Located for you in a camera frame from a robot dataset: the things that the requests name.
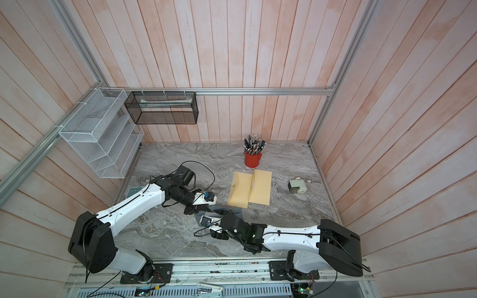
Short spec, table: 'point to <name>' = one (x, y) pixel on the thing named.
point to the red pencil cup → (252, 161)
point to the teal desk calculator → (133, 190)
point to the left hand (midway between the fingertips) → (206, 209)
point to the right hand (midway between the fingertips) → (214, 216)
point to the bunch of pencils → (253, 145)
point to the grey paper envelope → (209, 212)
